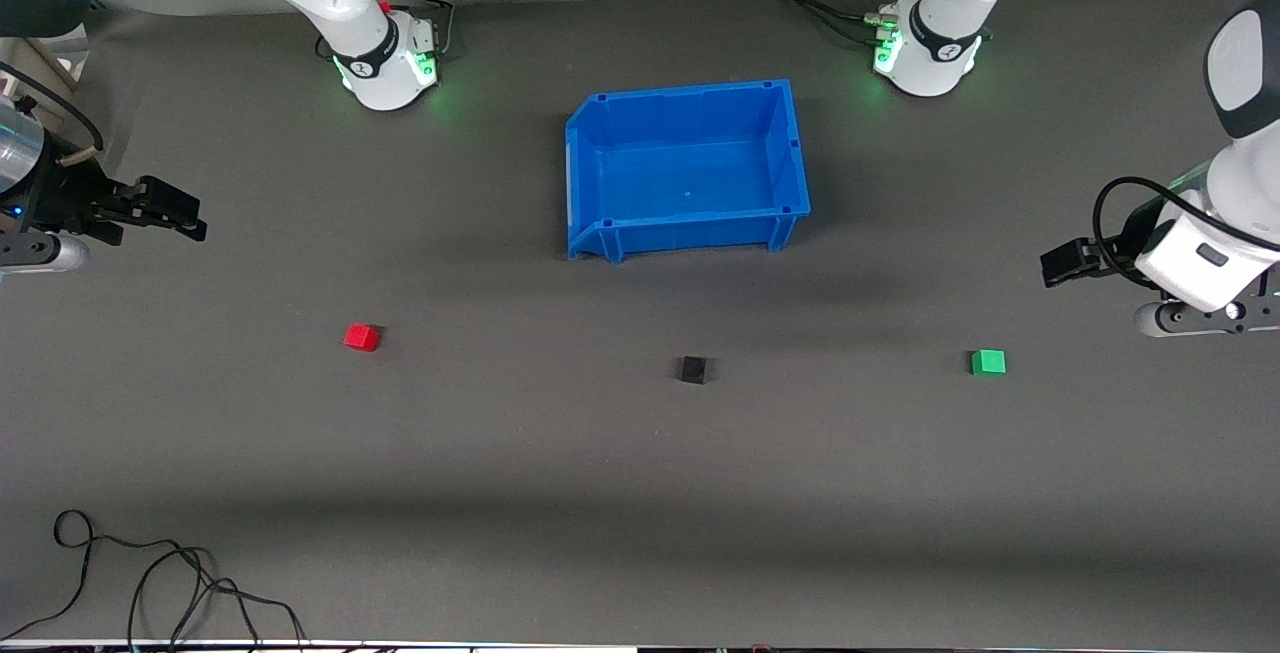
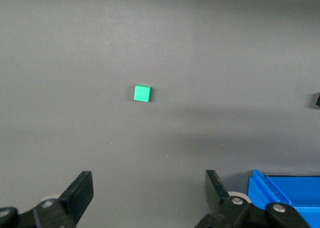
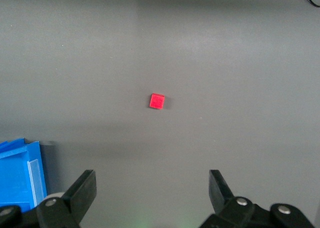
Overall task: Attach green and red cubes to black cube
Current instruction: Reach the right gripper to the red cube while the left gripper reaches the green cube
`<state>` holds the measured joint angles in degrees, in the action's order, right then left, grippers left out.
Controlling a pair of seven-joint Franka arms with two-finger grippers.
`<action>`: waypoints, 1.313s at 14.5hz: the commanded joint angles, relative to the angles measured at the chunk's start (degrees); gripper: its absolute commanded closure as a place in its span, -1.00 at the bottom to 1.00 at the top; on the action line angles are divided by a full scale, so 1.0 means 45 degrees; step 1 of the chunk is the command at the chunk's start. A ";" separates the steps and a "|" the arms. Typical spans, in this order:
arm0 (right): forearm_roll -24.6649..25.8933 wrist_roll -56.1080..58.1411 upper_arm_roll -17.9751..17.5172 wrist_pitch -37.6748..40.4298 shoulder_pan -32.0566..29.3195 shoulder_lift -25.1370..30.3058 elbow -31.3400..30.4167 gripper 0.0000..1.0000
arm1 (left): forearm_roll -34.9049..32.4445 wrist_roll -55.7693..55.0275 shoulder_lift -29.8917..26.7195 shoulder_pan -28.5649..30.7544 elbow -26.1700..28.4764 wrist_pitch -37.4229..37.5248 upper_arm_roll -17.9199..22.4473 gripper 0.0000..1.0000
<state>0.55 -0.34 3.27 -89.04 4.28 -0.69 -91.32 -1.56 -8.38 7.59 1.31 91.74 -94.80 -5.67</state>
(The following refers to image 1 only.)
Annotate beige plastic box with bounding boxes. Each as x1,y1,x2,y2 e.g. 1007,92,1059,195
0,33,91,99

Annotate black left arm base cable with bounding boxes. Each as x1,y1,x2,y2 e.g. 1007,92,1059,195
755,0,901,44

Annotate black right arm base cable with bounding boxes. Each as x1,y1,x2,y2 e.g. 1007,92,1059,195
365,0,456,59

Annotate black arm base cable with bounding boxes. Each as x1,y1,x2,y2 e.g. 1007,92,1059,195
755,0,901,44
365,0,456,59

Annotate thin black loose cable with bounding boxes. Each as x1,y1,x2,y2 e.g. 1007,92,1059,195
128,545,306,653
0,510,216,640

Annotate blue plastic storage bin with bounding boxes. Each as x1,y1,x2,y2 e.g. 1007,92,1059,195
565,79,812,264

